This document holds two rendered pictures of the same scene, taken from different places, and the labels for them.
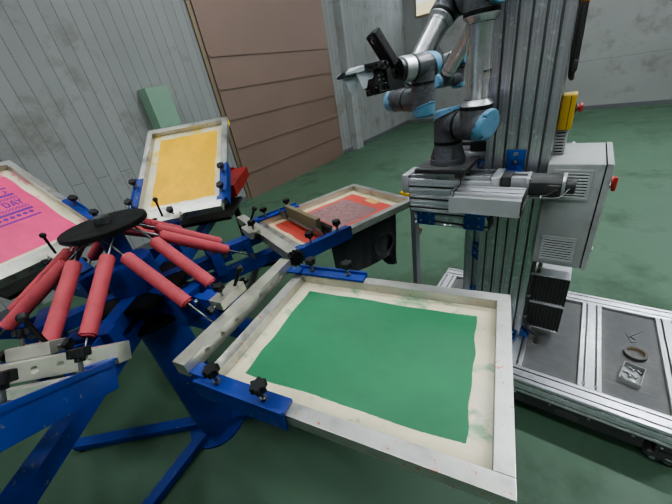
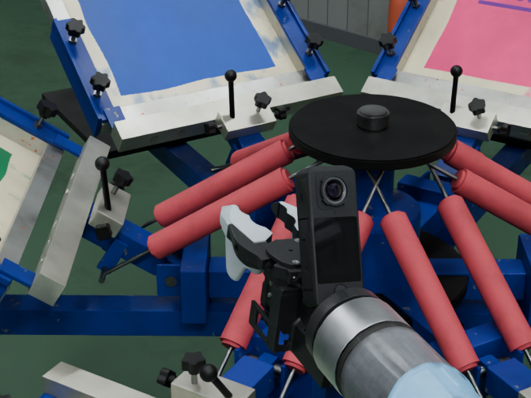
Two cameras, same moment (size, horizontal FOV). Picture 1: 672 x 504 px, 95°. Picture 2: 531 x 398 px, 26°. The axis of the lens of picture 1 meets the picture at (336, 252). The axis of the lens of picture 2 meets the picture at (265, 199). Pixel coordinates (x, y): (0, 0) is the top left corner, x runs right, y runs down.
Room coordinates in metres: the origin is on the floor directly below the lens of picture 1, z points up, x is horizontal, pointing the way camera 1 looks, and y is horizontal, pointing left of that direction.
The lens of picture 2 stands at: (1.04, -1.07, 2.17)
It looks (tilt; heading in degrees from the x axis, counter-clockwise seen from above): 27 degrees down; 91
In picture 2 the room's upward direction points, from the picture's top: straight up
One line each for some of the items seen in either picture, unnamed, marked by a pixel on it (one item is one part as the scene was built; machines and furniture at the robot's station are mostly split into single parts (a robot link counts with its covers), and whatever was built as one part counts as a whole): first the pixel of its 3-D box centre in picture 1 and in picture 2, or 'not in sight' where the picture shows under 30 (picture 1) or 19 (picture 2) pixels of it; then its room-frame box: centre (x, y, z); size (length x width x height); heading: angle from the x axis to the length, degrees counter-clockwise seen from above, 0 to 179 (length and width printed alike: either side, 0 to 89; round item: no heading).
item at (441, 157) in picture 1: (447, 150); not in sight; (1.37, -0.57, 1.31); 0.15 x 0.15 x 0.10
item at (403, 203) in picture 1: (333, 213); not in sight; (1.73, -0.03, 0.97); 0.79 x 0.58 x 0.04; 120
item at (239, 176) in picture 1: (215, 184); not in sight; (2.62, 0.89, 1.06); 0.61 x 0.46 x 0.12; 0
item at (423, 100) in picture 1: (419, 100); not in sight; (1.15, -0.38, 1.56); 0.11 x 0.08 x 0.11; 25
